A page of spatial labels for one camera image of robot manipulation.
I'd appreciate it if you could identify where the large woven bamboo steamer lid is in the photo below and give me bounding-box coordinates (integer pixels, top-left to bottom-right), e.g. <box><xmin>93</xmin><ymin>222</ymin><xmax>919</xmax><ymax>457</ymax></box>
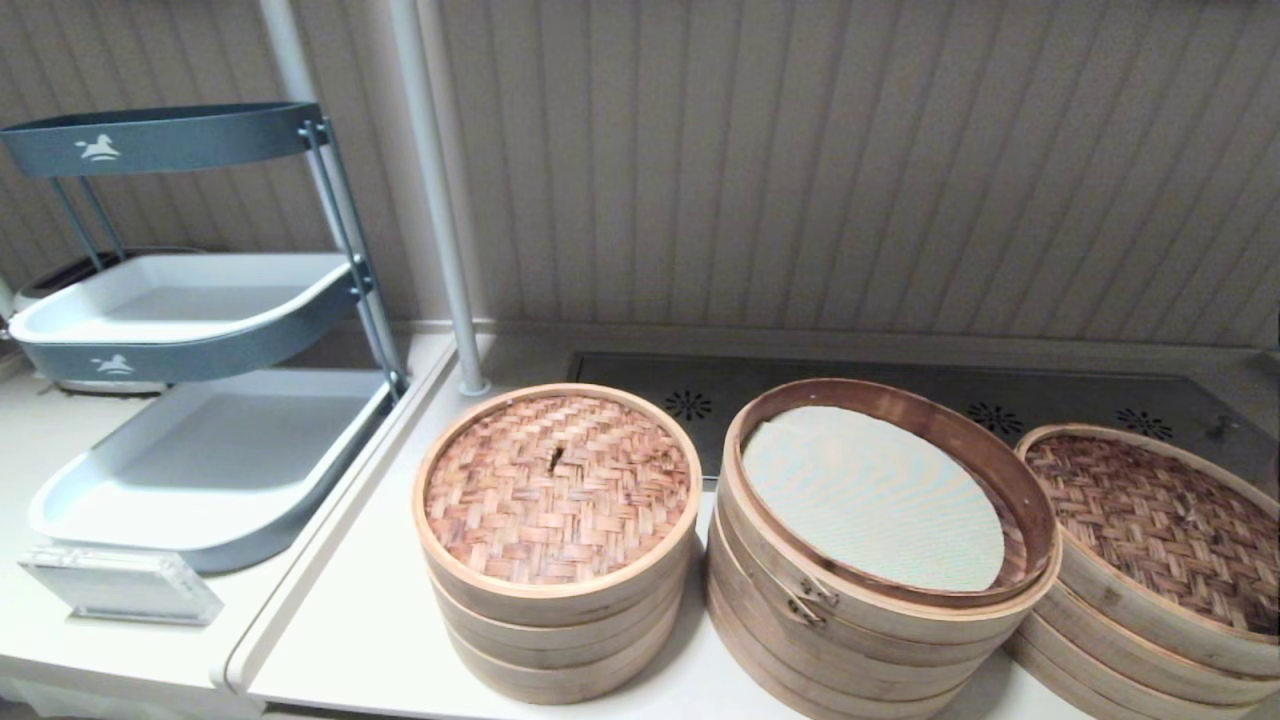
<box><xmin>1015</xmin><ymin>423</ymin><xmax>1280</xmax><ymax>679</ymax></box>

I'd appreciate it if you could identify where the small woven bamboo steamer lid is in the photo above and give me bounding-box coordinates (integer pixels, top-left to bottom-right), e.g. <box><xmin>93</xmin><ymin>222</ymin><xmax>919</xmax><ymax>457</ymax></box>
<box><xmin>413</xmin><ymin>383</ymin><xmax>703</xmax><ymax>628</ymax></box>

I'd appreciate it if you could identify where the white round steamer liner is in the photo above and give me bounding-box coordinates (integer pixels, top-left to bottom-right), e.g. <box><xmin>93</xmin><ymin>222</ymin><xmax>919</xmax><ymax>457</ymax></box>
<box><xmin>742</xmin><ymin>405</ymin><xmax>1006</xmax><ymax>593</ymax></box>

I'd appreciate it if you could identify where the small bamboo steamer basket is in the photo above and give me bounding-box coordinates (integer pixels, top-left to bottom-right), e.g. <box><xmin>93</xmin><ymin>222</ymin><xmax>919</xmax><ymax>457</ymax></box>
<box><xmin>438</xmin><ymin>600</ymin><xmax>691</xmax><ymax>679</ymax></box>
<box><xmin>428</xmin><ymin>565</ymin><xmax>696</xmax><ymax>653</ymax></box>
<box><xmin>448</xmin><ymin>630</ymin><xmax>683</xmax><ymax>706</ymax></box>

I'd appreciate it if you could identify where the large bamboo steamer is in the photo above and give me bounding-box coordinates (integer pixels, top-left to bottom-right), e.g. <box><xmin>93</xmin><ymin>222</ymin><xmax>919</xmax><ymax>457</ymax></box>
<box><xmin>722</xmin><ymin>378</ymin><xmax>1064</xmax><ymax>661</ymax></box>

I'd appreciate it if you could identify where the large bamboo steamer basket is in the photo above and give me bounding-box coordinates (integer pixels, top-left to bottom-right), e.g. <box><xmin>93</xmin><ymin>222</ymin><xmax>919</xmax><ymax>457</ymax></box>
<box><xmin>703</xmin><ymin>575</ymin><xmax>991</xmax><ymax>720</ymax></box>
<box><xmin>708</xmin><ymin>520</ymin><xmax>1031</xmax><ymax>701</ymax></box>

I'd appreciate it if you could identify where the right bamboo steamer stack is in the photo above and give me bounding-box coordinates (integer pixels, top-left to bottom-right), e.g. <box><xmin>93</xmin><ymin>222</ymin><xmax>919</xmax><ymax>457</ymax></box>
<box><xmin>1030</xmin><ymin>575</ymin><xmax>1280</xmax><ymax>708</ymax></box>

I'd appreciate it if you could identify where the dark metal vented panel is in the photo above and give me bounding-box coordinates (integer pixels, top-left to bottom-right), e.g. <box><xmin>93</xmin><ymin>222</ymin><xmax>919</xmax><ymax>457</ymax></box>
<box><xmin>568</xmin><ymin>350</ymin><xmax>1279</xmax><ymax>491</ymax></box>

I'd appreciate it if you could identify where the white vertical pole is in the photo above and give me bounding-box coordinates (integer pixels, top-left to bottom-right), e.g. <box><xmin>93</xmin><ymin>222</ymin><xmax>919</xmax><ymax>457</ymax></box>
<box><xmin>388</xmin><ymin>0</ymin><xmax>493</xmax><ymax>399</ymax></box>

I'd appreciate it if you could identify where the grey-blue rack tray white inside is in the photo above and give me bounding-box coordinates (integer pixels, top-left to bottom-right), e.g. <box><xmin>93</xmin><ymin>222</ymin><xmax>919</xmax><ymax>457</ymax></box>
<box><xmin>6</xmin><ymin>250</ymin><xmax>361</xmax><ymax>385</ymax></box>
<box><xmin>26</xmin><ymin>368</ymin><xmax>399</xmax><ymax>575</ymax></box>

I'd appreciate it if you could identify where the grey-blue rack tray with horse logo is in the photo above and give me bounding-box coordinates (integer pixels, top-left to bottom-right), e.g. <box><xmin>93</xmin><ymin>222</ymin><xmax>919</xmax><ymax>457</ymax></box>
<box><xmin>0</xmin><ymin>102</ymin><xmax>327</xmax><ymax>179</ymax></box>

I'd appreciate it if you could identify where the clear acrylic warning sign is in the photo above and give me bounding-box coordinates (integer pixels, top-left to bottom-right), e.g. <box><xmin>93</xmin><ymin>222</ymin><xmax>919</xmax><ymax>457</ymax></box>
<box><xmin>16</xmin><ymin>543</ymin><xmax>225</xmax><ymax>628</ymax></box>

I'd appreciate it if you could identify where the grey-blue metal rack frame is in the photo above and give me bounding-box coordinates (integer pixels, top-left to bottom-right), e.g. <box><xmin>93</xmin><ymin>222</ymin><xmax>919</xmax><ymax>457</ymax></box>
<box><xmin>48</xmin><ymin>116</ymin><xmax>409</xmax><ymax>398</ymax></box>

